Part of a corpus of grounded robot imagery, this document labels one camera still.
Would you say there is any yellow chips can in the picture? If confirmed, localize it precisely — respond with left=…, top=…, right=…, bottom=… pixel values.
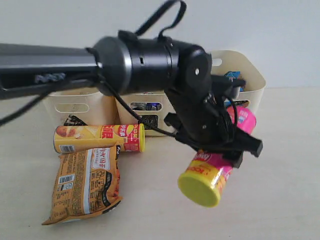
left=53, top=123, right=145, bottom=154

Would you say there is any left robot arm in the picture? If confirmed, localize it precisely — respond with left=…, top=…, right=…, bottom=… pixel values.
left=0, top=37, right=263, bottom=168

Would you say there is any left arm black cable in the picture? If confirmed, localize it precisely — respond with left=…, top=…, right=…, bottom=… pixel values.
left=0, top=0, right=238, bottom=151

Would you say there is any purple drink carton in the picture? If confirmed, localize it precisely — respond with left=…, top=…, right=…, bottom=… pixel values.
left=130, top=102, right=162, bottom=111

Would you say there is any right cream plastic bin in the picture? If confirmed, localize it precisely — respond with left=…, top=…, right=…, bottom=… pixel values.
left=211, top=50, right=266, bottom=114

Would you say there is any orange noodle packet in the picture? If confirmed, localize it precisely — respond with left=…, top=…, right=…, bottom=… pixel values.
left=43, top=145, right=123, bottom=226

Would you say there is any middle cream plastic bin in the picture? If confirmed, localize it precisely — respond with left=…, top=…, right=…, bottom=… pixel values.
left=115, top=91, right=176, bottom=137

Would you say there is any left cream plastic bin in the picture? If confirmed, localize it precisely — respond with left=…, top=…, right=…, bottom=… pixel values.
left=43, top=87, right=118, bottom=127

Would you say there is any pink Lays chips can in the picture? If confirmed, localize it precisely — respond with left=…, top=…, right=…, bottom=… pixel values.
left=177, top=106, right=258, bottom=209

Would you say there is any blue noodle packet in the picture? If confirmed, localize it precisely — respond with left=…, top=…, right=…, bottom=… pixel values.
left=224, top=71, right=247, bottom=92

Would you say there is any cream plastic bin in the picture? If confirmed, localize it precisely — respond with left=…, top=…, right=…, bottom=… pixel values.
left=43, top=87, right=118, bottom=127
left=211, top=50, right=266, bottom=114
left=115, top=91, right=176, bottom=137

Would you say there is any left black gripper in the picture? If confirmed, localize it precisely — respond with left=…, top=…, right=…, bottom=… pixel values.
left=164, top=89, right=263, bottom=168

